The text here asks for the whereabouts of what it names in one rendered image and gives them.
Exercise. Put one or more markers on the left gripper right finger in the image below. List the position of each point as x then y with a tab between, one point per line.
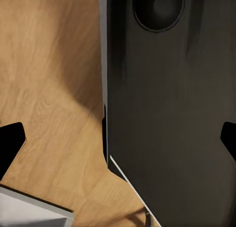
228	137

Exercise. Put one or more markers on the desk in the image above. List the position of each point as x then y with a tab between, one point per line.
17	210

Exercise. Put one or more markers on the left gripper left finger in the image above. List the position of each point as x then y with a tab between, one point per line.
12	137

